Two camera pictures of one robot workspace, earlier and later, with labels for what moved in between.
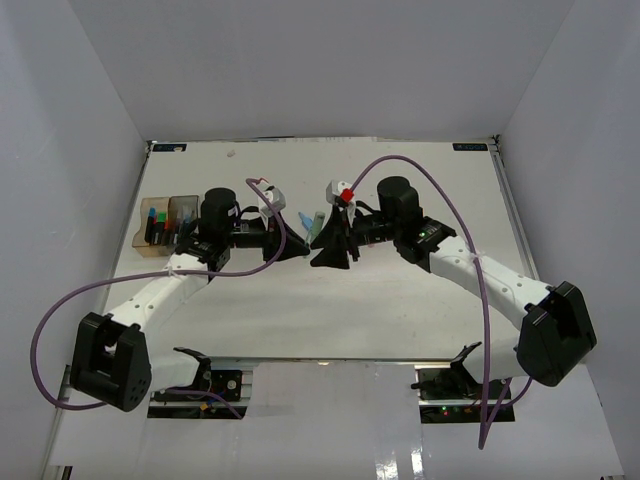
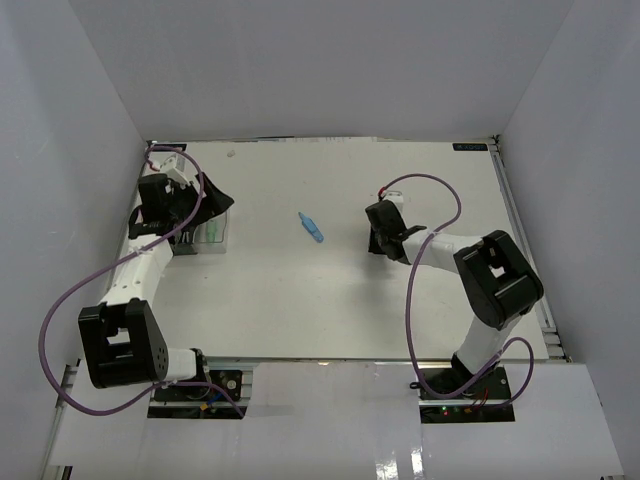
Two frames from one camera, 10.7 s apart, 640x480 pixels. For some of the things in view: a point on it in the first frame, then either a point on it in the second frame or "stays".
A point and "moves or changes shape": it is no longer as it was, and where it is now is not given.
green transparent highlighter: (315, 227) moves or changes shape
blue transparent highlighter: (306, 220) stays
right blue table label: (470, 146) stays
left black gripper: (270, 237) -> (214, 203)
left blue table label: (167, 147) stays
